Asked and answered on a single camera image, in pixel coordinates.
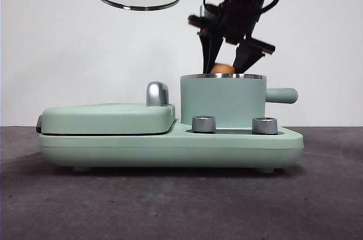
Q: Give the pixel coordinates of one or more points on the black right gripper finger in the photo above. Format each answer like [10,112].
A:
[210,50]
[246,57]

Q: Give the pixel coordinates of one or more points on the brown potato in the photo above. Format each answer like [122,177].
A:
[222,69]

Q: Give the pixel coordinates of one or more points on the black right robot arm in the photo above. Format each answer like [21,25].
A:
[244,1]

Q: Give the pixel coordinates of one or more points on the silver control knob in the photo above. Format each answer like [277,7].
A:
[264,126]
[203,125]

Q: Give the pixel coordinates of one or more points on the green griddle cover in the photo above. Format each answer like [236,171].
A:
[105,119]

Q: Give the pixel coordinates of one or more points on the green breakfast machine base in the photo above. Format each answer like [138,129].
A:
[113,152]

